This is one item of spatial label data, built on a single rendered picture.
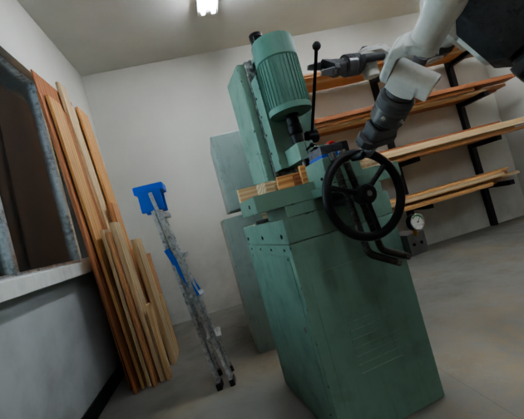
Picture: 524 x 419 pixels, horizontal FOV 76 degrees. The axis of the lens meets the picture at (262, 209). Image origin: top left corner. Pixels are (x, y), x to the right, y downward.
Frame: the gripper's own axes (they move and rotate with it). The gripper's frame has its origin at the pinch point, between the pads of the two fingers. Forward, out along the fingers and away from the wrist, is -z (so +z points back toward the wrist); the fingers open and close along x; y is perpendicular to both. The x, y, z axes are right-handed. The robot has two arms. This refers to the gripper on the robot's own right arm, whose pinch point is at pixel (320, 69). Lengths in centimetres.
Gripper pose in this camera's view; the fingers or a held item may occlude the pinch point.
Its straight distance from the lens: 147.6
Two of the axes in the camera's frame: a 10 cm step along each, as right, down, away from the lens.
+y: 0.3, 8.2, 5.7
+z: 9.2, -2.5, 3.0
